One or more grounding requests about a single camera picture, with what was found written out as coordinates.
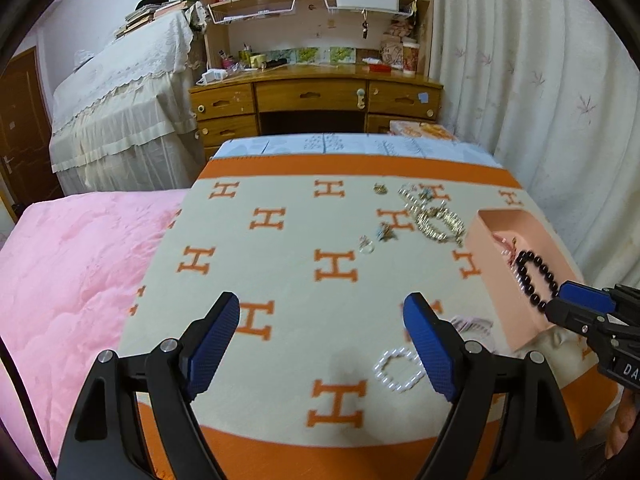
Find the pale blue printed bedsheet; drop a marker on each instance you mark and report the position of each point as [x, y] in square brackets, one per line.
[280, 145]

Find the orange printed box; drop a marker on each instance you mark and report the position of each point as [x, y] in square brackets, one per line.
[420, 130]

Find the gold and pink watch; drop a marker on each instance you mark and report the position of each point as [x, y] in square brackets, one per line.
[506, 247]

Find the stack of flat books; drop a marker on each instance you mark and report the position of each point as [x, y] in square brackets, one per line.
[150, 15]

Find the hanging keys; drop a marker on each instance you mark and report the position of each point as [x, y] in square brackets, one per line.
[365, 25]

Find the wooden bookshelf hutch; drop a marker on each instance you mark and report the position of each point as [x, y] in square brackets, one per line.
[320, 20]

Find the small gold brooch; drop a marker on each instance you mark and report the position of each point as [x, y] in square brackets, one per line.
[380, 189]

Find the brown wooden door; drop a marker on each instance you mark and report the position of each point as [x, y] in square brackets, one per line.
[25, 125]

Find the green picture card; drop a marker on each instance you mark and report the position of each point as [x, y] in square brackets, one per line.
[343, 54]
[284, 57]
[309, 55]

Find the white floral curtain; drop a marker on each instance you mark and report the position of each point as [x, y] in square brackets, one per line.
[525, 85]

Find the small red box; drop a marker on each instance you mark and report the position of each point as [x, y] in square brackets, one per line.
[380, 67]

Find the pink quilt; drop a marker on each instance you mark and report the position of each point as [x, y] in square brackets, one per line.
[75, 270]

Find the cream and orange printed blanket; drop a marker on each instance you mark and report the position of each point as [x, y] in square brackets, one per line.
[300, 220]

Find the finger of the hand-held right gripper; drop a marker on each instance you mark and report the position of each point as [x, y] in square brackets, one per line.
[585, 296]
[570, 314]

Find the black hat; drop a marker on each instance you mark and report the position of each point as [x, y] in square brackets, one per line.
[152, 1]

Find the yellow mug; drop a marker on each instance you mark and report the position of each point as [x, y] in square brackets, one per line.
[258, 60]

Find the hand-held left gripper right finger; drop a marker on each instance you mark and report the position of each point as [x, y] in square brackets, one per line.
[432, 345]

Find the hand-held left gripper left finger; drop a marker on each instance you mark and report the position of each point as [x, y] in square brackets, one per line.
[215, 340]

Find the person's right hand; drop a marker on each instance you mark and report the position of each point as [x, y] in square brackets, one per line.
[626, 425]

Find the lace-covered cabinet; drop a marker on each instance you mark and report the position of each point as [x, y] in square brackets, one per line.
[120, 110]

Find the white power adapter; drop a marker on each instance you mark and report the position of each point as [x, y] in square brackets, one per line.
[212, 77]

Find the red and white paper cup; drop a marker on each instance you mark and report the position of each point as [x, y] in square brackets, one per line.
[410, 57]

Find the pink jewelry tray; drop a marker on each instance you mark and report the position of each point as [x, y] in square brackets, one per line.
[487, 270]

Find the wooden desk with drawers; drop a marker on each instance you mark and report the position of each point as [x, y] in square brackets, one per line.
[310, 95]

